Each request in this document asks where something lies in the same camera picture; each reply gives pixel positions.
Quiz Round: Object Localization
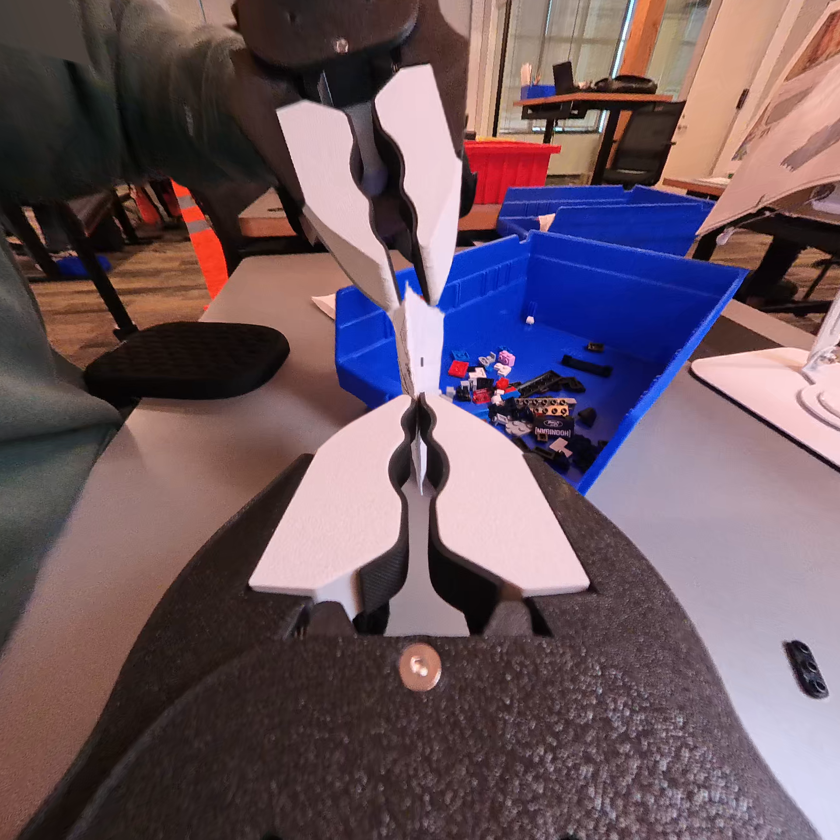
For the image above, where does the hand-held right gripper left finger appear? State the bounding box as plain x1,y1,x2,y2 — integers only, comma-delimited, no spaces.
250,394,416,607

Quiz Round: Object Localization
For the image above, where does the white book stand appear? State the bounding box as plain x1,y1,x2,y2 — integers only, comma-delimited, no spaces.
689,289,840,471

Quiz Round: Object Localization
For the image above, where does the small numbered paper bag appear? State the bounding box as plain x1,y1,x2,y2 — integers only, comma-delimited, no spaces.
390,287,447,493

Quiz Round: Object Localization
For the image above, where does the black standing desk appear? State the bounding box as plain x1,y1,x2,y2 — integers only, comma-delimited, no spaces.
519,90,673,185

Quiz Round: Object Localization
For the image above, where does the black rough rounded object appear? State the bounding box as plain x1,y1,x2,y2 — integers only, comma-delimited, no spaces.
83,322,292,408

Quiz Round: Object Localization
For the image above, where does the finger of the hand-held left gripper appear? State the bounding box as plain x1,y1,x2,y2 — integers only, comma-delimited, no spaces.
372,63,464,305
276,99,421,309

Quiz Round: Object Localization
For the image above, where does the small black lego beam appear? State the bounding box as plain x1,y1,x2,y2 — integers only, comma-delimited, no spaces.
784,640,830,699

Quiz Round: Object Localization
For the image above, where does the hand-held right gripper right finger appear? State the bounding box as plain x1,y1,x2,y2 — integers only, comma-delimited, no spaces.
423,392,592,602

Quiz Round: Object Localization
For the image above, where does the lego pieces pile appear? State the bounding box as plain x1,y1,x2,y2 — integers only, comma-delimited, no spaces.
444,344,615,473

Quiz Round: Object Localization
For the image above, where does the black office chair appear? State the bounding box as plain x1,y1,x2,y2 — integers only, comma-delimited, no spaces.
602,103,686,187

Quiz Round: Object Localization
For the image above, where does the blue plastic bin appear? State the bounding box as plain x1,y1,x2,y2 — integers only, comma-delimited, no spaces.
335,230,749,493
497,184,716,257

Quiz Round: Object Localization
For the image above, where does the lego instruction booklet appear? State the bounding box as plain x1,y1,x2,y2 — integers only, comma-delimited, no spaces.
699,0,840,237

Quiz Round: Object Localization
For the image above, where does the red bin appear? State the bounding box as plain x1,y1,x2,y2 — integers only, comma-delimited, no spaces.
464,138,563,204

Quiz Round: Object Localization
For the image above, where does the orange object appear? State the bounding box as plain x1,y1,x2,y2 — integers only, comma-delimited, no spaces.
168,182,231,300

